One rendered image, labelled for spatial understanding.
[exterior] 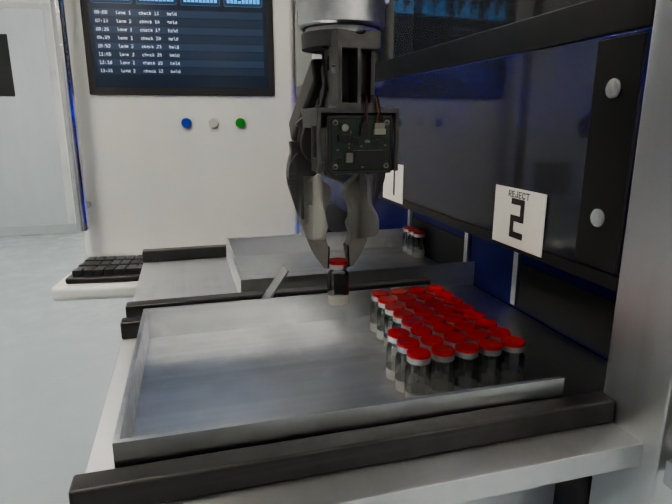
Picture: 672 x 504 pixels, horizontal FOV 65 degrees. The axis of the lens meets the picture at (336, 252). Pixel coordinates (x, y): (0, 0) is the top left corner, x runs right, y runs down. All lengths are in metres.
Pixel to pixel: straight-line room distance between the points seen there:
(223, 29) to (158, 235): 0.49
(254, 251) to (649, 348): 0.68
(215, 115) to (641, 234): 1.00
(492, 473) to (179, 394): 0.27
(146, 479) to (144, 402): 0.13
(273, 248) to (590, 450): 0.66
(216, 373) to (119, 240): 0.84
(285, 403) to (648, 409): 0.28
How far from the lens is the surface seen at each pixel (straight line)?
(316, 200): 0.49
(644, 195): 0.45
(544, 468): 0.44
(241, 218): 1.29
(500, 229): 0.59
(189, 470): 0.38
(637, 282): 0.46
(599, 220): 0.48
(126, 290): 1.12
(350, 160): 0.44
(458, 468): 0.41
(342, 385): 0.50
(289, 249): 0.97
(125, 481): 0.38
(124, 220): 1.33
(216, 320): 0.63
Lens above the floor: 1.12
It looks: 14 degrees down
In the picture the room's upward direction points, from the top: straight up
